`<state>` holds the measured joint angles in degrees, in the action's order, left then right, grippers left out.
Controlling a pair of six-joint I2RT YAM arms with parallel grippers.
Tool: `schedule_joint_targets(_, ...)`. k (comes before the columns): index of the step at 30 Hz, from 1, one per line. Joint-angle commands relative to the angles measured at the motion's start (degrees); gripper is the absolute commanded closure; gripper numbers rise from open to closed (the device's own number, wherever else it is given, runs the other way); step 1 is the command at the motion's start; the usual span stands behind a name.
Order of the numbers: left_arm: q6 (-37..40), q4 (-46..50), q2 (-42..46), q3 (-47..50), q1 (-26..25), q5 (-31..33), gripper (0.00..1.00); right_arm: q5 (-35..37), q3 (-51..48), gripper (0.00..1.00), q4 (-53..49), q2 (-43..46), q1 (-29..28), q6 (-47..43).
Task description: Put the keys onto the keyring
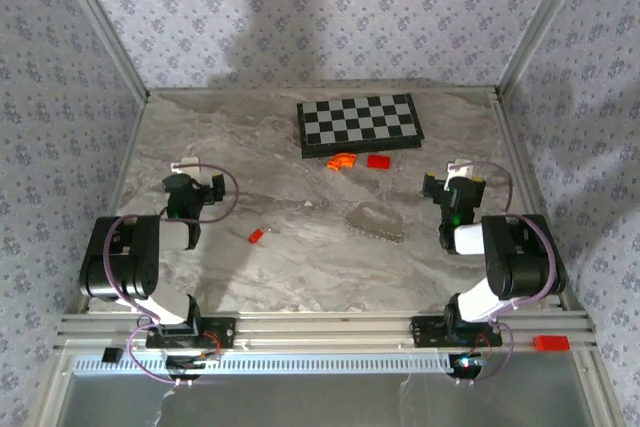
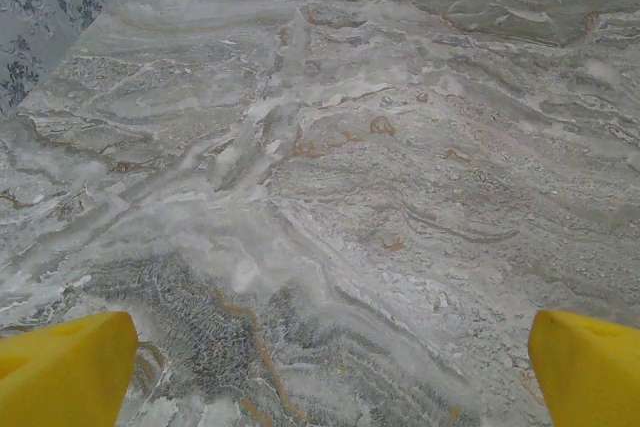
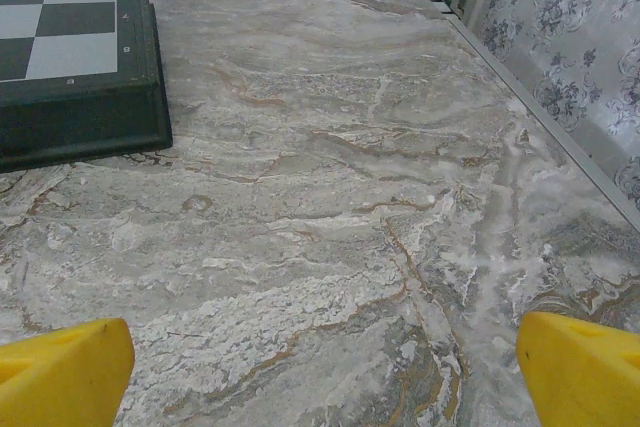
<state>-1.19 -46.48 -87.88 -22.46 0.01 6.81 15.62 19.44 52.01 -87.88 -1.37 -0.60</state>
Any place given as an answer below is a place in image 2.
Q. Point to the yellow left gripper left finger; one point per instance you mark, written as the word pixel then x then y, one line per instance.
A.
pixel 65 372

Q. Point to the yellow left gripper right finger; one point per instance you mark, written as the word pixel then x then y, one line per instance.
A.
pixel 590 377

